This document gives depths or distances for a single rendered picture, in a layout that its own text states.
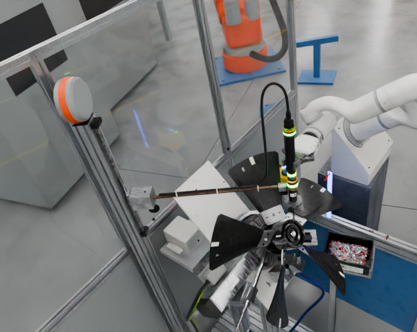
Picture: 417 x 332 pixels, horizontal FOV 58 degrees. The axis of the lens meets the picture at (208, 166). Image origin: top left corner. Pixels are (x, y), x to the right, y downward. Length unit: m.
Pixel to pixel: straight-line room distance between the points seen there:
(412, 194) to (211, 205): 2.21
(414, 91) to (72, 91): 1.13
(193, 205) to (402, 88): 0.92
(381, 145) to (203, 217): 1.12
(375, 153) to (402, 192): 1.36
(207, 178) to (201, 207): 0.14
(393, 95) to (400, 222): 1.98
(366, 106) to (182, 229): 1.09
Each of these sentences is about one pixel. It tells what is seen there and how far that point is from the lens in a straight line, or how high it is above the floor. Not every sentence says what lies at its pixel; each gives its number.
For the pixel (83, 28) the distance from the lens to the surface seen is 1.51.
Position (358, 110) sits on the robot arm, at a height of 1.63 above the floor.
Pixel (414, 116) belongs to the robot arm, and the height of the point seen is 1.39.
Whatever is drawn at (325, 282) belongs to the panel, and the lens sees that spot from 2.61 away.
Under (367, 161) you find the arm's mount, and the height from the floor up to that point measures 1.05.
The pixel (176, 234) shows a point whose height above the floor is 0.97.
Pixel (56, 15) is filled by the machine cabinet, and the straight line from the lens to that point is 4.08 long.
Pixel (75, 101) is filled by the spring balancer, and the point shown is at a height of 1.90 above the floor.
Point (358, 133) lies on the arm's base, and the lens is 2.09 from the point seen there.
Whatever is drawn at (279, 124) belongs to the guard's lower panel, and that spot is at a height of 0.84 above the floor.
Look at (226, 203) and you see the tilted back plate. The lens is 1.73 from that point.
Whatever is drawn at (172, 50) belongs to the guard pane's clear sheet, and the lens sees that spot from 1.83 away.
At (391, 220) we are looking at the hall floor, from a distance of 3.31.
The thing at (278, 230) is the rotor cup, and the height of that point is 1.25.
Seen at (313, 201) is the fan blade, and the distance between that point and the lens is 1.74.
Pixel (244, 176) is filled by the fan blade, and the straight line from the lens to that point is 1.57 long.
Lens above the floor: 2.42
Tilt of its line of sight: 39 degrees down
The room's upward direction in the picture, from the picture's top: 14 degrees counter-clockwise
